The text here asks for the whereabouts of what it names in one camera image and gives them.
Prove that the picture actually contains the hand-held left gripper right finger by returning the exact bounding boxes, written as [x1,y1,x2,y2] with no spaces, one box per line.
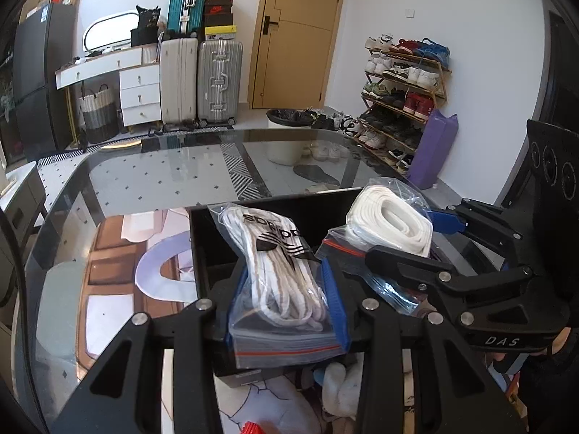
[322,263,528,434]

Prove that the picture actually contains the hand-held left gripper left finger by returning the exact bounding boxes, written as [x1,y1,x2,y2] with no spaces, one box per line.
[49,299,228,434]

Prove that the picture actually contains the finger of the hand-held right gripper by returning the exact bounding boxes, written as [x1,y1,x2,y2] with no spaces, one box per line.
[365,244,535,295]
[429,198,533,273]

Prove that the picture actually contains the zip bag of white cord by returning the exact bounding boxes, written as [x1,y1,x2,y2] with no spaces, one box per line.
[316,176,436,318]

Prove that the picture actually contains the zip bag of printed shoelaces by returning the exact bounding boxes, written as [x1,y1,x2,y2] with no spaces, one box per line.
[208,203,350,370]

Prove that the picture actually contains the black cardboard box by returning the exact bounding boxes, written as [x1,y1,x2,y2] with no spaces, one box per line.
[187,189,500,377]

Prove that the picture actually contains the person's right forearm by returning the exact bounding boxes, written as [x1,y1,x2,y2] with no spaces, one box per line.
[518,348,579,434]

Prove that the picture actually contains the person's right hand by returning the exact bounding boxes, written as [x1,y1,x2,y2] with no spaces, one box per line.
[492,327,573,375]

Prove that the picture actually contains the purple yoga mat bag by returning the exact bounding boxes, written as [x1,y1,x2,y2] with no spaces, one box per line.
[406,108,459,190]

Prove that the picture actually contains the white rolled socks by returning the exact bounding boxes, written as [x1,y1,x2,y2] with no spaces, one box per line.
[322,361,363,419]

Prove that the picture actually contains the printed desk mat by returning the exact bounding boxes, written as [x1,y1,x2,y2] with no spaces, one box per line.
[75,207,453,434]

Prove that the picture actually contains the shoe rack with shoes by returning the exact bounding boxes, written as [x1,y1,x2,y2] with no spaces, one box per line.
[355,34,452,173]

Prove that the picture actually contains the scattered pile of shoes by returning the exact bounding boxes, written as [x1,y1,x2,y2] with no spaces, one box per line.
[297,107,363,135]

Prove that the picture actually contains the black trash bin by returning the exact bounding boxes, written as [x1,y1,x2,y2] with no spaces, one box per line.
[265,108,313,166]

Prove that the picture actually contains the grey side cabinet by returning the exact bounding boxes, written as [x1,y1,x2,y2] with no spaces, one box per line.
[0,160,48,309]

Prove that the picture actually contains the wooden door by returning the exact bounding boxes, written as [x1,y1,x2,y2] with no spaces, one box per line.
[247,0,349,110]

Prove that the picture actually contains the woven laundry basket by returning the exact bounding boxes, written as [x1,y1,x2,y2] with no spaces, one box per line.
[75,84,119,144]

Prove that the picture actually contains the white dresser with drawers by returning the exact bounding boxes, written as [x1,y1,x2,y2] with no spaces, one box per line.
[55,45,162,128]

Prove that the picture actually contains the cream suitcase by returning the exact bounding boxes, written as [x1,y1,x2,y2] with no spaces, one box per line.
[160,37,200,128]

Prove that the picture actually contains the silver suitcase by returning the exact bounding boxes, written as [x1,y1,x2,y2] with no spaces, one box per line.
[196,40,244,128]

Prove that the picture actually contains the yellow white shoe box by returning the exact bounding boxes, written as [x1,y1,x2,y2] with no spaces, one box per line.
[204,25,238,42]

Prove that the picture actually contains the dark grey fridge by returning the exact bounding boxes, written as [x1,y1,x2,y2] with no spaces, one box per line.
[12,2,80,155]

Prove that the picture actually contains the black bag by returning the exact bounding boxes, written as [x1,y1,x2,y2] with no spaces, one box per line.
[131,5,163,47]

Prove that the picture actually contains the oval mirror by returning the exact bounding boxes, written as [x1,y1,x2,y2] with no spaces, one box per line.
[83,10,144,53]

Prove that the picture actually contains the teal suitcase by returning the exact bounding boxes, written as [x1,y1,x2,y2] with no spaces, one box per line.
[166,0,210,35]

